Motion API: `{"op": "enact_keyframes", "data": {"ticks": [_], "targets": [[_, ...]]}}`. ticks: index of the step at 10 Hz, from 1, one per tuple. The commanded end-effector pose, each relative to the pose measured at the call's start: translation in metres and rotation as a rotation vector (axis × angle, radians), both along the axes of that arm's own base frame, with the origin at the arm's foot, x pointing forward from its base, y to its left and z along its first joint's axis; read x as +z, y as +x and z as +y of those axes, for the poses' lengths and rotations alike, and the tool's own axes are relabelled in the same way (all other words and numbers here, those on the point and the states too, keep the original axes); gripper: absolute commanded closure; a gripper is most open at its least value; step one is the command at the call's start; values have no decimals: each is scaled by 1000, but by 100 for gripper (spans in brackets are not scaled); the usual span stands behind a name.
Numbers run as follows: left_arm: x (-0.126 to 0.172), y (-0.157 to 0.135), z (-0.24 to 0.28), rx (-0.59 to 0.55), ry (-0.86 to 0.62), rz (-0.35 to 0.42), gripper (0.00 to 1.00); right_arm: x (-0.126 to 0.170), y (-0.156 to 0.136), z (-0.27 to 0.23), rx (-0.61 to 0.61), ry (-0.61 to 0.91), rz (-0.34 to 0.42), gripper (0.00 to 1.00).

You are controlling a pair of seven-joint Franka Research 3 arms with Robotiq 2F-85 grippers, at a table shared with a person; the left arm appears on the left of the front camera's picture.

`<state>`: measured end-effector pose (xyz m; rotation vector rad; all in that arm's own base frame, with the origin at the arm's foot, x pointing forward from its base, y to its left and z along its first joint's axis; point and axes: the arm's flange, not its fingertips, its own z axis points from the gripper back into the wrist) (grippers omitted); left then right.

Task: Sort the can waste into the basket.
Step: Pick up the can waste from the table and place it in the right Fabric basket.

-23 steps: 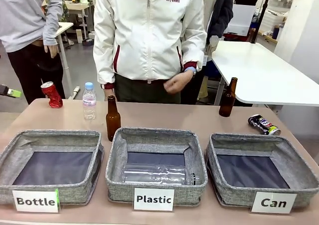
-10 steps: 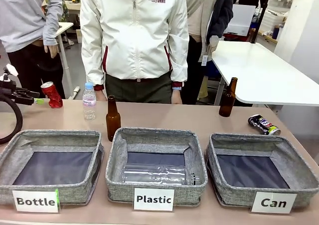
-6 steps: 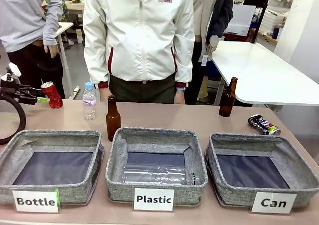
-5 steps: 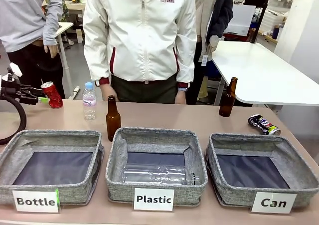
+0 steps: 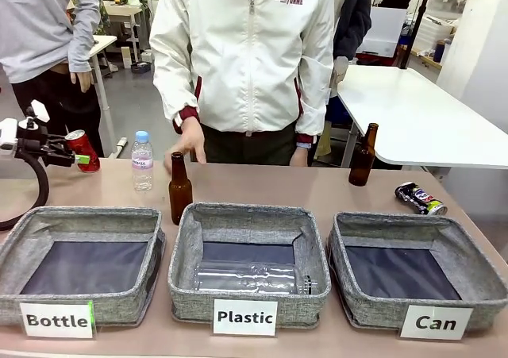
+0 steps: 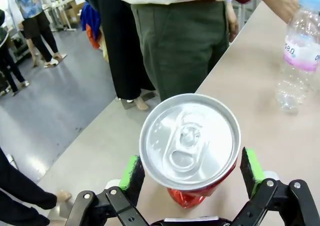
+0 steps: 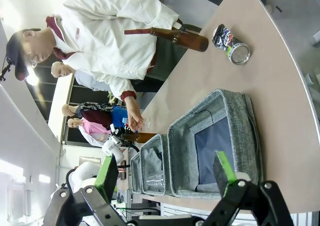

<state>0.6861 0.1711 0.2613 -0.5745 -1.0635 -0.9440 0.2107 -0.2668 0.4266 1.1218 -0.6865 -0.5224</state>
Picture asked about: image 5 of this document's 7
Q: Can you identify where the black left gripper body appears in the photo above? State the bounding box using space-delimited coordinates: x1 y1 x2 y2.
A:
15 125 53 165

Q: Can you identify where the white Bottle label sign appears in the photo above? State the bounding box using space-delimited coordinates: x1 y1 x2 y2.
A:
18 301 97 341

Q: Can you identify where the grey basket labelled Plastic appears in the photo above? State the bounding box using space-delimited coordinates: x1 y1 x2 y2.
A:
167 202 333 330

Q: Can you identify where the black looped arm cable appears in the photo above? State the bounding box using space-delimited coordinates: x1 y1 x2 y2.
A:
0 153 51 233

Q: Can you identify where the person in dark jacket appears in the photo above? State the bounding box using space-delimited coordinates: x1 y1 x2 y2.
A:
332 0 374 61

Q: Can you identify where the crushed black drink can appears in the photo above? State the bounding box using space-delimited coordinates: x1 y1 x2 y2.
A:
394 181 448 217

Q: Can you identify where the white-jacket person's left forearm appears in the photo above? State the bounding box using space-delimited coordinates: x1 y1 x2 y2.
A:
294 71 333 144

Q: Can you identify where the grey basket labelled Can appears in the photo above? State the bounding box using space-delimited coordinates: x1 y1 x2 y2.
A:
327 211 508 333

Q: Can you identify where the large white table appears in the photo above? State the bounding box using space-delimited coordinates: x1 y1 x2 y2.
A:
336 64 508 171

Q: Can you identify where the white-jacket person's right forearm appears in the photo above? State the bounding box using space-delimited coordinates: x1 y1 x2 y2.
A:
152 52 202 124

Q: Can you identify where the grey-shirt person's hand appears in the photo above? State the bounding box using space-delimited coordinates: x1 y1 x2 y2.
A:
70 70 95 94

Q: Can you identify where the white rectangular box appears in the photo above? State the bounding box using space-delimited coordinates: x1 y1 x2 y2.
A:
356 6 409 56

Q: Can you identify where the white Can label sign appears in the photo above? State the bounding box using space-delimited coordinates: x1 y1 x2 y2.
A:
399 304 475 341

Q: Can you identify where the white background desk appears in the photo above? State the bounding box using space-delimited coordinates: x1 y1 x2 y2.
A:
90 35 129 160

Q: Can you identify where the person in white jacket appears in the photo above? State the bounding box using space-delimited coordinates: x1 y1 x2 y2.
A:
148 0 337 167

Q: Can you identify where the black tripod pole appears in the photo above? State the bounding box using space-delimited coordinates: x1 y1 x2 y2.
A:
398 0 434 71

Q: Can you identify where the white-jacket person's left hand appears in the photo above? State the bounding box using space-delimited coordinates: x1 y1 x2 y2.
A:
290 142 313 168

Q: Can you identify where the empty clear plastic bottle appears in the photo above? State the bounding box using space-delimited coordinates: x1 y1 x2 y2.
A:
194 260 320 297

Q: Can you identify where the grey basket labelled Bottle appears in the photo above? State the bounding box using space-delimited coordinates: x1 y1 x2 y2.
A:
0 206 167 329

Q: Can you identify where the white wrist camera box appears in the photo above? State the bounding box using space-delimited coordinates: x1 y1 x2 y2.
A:
25 99 51 131

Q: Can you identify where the clear plastic water bottle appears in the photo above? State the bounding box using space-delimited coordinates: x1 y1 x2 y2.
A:
131 130 154 193

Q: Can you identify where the person in grey shirt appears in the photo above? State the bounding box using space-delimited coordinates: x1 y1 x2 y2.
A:
0 0 106 159

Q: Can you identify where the brown glass bottle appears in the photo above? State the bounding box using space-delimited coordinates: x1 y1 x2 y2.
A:
168 151 194 226
348 122 379 187

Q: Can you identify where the crushed red soda can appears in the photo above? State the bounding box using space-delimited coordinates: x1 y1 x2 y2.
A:
64 129 102 174

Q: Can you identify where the white Plastic label sign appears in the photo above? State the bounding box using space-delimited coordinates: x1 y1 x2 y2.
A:
212 298 279 337

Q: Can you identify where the white-jacket person's right hand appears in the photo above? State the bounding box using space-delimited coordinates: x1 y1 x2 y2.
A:
164 115 208 173

